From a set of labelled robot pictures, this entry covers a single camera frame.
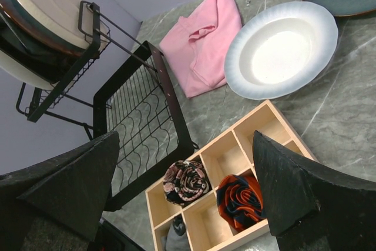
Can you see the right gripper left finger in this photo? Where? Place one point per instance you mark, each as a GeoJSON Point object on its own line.
{"type": "Point", "coordinates": [57, 204]}

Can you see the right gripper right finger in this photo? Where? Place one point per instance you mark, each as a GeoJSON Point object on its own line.
{"type": "Point", "coordinates": [310, 206]}

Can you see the white deep plate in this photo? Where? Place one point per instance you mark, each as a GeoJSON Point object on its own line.
{"type": "Point", "coordinates": [281, 50]}

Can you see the white round plate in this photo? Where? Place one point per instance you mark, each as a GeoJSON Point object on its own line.
{"type": "Point", "coordinates": [20, 74]}

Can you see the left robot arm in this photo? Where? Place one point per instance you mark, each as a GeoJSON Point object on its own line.
{"type": "Point", "coordinates": [109, 237]}

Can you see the orange and black rolled tie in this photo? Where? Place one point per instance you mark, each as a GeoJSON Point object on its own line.
{"type": "Point", "coordinates": [240, 202]}

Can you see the wooden compartment tray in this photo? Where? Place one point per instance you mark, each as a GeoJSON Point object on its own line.
{"type": "Point", "coordinates": [227, 157]}

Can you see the floral rolled tie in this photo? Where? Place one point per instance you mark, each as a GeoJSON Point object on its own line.
{"type": "Point", "coordinates": [184, 182]}

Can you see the grey rolled cloth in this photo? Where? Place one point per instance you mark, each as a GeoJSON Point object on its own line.
{"type": "Point", "coordinates": [176, 238]}

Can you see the black ribbed plate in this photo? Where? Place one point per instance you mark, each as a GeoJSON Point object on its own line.
{"type": "Point", "coordinates": [34, 56]}

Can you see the pale green plate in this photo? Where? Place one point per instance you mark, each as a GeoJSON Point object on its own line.
{"type": "Point", "coordinates": [71, 20]}

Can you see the brown rimmed dark plate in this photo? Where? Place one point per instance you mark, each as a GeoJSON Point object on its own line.
{"type": "Point", "coordinates": [32, 27]}

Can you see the pink folded cloth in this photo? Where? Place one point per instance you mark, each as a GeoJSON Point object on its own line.
{"type": "Point", "coordinates": [196, 46]}

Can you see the black wire dish rack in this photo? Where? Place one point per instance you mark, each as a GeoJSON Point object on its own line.
{"type": "Point", "coordinates": [138, 101]}

